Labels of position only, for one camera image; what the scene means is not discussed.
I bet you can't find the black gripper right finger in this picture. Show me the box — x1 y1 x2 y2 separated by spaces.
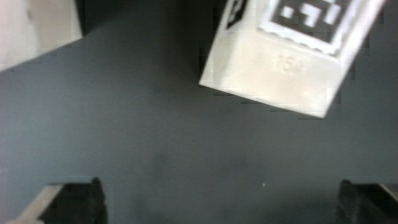
337 180 398 224

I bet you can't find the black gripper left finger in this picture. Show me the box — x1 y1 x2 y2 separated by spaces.
11 177 109 224

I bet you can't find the white stool leg block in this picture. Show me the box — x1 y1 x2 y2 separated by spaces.
200 0 388 118

